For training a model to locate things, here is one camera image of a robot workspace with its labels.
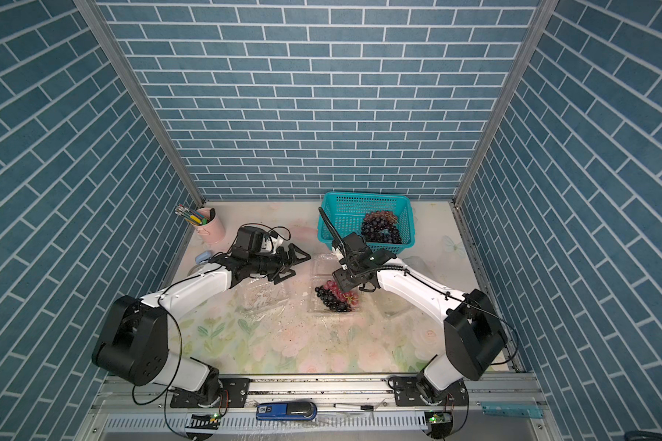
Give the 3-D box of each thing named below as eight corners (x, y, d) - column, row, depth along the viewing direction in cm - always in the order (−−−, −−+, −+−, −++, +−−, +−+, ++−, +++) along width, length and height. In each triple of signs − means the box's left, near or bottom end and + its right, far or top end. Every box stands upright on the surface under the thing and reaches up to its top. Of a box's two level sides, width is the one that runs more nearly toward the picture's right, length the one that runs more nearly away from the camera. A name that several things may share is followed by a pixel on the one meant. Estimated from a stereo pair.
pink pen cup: (203, 245, 108) (190, 224, 99) (211, 226, 114) (199, 205, 105) (221, 245, 108) (210, 225, 99) (228, 226, 114) (218, 205, 105)
